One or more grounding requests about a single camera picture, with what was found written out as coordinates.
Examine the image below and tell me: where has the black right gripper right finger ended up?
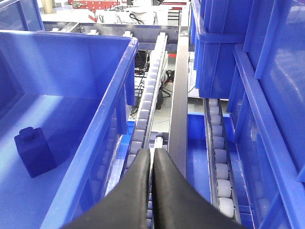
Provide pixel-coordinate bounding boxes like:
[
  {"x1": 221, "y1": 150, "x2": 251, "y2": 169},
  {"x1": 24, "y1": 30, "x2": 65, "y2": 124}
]
[{"x1": 152, "y1": 148, "x2": 243, "y2": 229}]

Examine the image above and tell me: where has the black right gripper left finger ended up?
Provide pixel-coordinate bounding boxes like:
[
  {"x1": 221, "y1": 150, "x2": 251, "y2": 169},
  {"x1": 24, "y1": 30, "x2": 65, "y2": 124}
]
[{"x1": 63, "y1": 149, "x2": 151, "y2": 229}]

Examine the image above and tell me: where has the blue plastic bottle-shaped part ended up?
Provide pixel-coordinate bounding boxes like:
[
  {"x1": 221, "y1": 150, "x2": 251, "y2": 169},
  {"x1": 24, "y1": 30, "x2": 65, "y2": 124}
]
[{"x1": 14, "y1": 126, "x2": 57, "y2": 178}]

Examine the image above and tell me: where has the right white roller track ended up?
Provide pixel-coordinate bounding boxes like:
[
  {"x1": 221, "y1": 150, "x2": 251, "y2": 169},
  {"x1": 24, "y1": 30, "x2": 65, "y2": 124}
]
[{"x1": 203, "y1": 98, "x2": 241, "y2": 224}]

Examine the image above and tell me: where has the white roller track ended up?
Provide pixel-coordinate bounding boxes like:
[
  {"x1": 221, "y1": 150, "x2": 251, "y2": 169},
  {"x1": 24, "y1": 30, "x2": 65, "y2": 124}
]
[
  {"x1": 203, "y1": 98, "x2": 241, "y2": 224},
  {"x1": 121, "y1": 32, "x2": 167, "y2": 229}
]

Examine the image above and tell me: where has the left white roller track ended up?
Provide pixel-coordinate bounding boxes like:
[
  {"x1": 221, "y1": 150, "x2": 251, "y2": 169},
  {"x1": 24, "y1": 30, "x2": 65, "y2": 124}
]
[{"x1": 121, "y1": 32, "x2": 167, "y2": 229}]

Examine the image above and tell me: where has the large blue target bin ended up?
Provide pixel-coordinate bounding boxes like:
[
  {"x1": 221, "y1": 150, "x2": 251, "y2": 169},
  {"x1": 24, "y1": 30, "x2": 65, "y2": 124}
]
[{"x1": 0, "y1": 31, "x2": 138, "y2": 229}]

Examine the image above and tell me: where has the blue bin right neighbour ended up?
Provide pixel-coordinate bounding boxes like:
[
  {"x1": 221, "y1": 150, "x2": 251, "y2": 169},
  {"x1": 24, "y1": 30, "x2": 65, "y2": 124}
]
[{"x1": 190, "y1": 0, "x2": 305, "y2": 229}]

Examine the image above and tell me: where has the steel divider rail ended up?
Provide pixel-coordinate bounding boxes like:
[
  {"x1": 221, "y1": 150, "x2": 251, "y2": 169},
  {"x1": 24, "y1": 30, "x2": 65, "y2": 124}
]
[{"x1": 168, "y1": 26, "x2": 189, "y2": 176}]

